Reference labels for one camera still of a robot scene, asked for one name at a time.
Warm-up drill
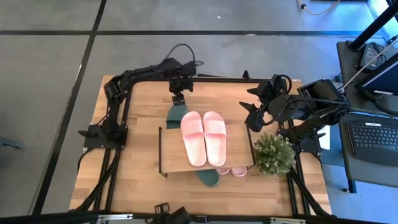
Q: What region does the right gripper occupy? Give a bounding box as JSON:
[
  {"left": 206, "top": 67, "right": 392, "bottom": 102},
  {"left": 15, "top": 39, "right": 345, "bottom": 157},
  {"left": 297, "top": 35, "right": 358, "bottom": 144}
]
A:
[{"left": 238, "top": 74, "right": 295, "bottom": 133}]

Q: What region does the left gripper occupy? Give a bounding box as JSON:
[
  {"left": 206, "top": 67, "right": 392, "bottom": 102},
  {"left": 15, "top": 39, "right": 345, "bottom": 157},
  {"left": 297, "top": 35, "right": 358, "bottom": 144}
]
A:
[{"left": 169, "top": 76, "right": 194, "bottom": 106}]

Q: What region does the wooden shelf black metal frame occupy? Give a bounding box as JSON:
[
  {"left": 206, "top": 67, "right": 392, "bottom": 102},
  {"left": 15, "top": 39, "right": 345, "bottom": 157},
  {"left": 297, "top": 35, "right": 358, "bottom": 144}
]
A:
[{"left": 157, "top": 123, "right": 257, "bottom": 179}]

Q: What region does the green potted plant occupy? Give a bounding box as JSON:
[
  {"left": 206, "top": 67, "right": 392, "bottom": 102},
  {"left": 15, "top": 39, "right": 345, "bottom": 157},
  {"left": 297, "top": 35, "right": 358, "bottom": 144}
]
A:
[{"left": 253, "top": 133, "right": 296, "bottom": 178}]

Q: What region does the white paper sheet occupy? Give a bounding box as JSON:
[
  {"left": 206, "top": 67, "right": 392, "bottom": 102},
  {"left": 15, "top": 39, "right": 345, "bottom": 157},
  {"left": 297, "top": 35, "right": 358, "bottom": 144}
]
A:
[{"left": 319, "top": 133, "right": 331, "bottom": 151}]

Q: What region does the dark grey equipment desk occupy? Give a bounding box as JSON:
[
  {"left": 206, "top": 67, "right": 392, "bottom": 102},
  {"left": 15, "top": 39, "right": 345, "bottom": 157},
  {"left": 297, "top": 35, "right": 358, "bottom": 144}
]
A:
[{"left": 336, "top": 39, "right": 398, "bottom": 118}]

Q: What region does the black keyboard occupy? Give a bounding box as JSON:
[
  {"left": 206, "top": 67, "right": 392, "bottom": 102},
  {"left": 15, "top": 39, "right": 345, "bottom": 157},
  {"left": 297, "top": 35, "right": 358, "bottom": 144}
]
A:
[{"left": 347, "top": 121, "right": 398, "bottom": 167}]

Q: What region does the black power adapter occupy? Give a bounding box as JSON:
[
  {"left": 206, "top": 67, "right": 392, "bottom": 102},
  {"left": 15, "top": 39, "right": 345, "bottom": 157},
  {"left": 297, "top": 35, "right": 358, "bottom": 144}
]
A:
[{"left": 359, "top": 43, "right": 386, "bottom": 71}]

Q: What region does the dark flat monitor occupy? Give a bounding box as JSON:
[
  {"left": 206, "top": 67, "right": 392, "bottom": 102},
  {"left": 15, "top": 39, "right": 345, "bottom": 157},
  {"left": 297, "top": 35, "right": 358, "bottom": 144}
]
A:
[{"left": 354, "top": 51, "right": 398, "bottom": 97}]

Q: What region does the dark grey keyboard desk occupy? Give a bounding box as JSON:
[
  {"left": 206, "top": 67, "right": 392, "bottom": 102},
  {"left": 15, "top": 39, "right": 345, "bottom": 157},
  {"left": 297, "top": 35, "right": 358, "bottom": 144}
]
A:
[{"left": 337, "top": 111, "right": 398, "bottom": 194}]

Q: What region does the black diagonal pole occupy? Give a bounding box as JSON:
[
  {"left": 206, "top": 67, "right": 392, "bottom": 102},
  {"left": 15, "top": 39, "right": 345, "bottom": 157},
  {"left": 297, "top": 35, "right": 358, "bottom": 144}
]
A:
[{"left": 348, "top": 0, "right": 398, "bottom": 52}]

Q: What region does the black rig crossbar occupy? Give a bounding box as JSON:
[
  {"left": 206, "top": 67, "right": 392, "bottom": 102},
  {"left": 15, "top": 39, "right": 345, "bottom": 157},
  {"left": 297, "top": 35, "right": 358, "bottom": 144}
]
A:
[{"left": 0, "top": 210, "right": 398, "bottom": 224}]

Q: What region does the black metal table frame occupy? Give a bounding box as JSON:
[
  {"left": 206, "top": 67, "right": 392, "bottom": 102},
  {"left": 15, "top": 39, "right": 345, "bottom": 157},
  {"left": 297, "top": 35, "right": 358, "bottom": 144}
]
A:
[{"left": 70, "top": 70, "right": 332, "bottom": 217}]

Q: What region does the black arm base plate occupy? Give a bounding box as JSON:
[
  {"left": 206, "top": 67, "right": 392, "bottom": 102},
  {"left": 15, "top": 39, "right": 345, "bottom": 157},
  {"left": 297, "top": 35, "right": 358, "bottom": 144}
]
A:
[
  {"left": 79, "top": 124, "right": 128, "bottom": 149},
  {"left": 279, "top": 129, "right": 326, "bottom": 155}
]

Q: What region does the silver metal bracket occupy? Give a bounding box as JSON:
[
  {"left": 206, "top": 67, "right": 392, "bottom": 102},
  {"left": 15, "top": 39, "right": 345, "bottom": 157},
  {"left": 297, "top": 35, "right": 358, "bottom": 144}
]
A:
[
  {"left": 269, "top": 217, "right": 306, "bottom": 224},
  {"left": 97, "top": 213, "right": 134, "bottom": 222}
]

